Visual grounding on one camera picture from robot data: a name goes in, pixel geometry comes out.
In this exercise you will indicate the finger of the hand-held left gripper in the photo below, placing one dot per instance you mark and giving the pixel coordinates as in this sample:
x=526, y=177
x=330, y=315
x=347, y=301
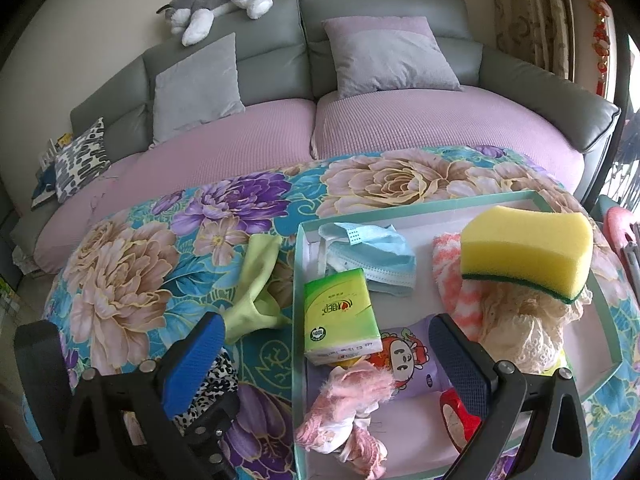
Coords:
x=45, y=375
x=212, y=430

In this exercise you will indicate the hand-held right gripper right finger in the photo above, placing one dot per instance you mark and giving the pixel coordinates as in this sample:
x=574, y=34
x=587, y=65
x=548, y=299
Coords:
x=460, y=360

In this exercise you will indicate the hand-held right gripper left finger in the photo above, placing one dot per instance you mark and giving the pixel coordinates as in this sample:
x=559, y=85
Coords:
x=192, y=360

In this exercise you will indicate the leopard print cloth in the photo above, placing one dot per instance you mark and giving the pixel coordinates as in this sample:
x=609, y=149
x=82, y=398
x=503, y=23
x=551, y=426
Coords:
x=215, y=380

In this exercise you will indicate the pink white knitted cloth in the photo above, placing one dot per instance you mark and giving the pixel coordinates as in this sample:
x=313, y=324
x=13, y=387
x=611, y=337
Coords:
x=460, y=305

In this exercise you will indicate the purple tissue pack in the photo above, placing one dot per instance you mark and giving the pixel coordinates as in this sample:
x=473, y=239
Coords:
x=400, y=355

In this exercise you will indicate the red toy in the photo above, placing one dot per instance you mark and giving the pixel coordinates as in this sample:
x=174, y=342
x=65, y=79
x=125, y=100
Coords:
x=455, y=420

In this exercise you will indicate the teal shallow box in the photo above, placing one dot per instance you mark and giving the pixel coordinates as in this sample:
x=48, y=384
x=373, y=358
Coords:
x=425, y=305

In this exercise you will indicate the cream lace cloth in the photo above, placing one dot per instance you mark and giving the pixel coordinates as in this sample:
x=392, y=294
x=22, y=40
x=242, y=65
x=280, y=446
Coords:
x=530, y=325

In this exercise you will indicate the pink frilly cloth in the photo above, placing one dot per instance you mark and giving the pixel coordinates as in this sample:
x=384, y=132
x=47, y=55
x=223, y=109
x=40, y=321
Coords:
x=345, y=390

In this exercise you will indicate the yellow sponge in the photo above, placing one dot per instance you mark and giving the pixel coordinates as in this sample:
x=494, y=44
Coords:
x=525, y=250

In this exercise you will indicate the green tissue pack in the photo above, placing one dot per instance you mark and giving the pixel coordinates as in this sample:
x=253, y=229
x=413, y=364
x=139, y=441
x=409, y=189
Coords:
x=340, y=310

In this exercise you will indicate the blue face mask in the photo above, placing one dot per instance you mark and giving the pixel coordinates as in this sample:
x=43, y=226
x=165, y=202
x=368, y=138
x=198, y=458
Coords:
x=380, y=255

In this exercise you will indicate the colourful box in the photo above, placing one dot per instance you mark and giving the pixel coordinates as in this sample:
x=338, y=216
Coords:
x=10, y=297

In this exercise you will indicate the floral printed blanket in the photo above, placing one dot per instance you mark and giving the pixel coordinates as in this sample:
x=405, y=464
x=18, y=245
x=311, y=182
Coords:
x=150, y=270

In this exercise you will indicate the light green cloth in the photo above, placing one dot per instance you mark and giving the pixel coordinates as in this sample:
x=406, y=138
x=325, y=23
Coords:
x=255, y=280

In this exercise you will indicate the white patterned box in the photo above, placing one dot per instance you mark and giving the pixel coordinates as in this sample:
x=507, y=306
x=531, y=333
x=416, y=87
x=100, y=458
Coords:
x=30, y=262

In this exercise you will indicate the stack of books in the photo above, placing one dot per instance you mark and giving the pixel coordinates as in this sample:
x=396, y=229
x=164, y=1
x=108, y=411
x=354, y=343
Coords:
x=45, y=185

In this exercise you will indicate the red plastic object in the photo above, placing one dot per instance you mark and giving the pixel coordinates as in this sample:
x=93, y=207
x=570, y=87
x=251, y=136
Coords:
x=620, y=230

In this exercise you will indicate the black white patterned pillow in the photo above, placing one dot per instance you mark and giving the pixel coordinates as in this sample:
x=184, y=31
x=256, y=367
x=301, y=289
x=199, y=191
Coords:
x=80, y=160

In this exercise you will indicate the purple sofa seat cover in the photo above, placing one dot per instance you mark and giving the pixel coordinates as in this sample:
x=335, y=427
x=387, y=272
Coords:
x=400, y=120

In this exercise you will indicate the plain grey pillow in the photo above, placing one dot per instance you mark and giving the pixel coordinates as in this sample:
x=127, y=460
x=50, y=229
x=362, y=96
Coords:
x=195, y=90

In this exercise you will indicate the grey and purple pillow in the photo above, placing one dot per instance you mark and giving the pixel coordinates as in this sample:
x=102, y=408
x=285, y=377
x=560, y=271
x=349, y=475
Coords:
x=390, y=55

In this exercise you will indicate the floral curtain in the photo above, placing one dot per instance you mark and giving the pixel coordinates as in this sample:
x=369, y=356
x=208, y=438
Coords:
x=530, y=15

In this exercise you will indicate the red hanging decoration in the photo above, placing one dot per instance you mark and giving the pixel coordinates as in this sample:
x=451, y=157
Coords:
x=597, y=35

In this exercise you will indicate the grey white plush dog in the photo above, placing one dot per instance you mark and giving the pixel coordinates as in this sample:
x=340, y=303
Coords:
x=210, y=2

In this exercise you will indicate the grey sofa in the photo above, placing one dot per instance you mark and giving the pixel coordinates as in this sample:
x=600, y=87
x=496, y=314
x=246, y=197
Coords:
x=390, y=5

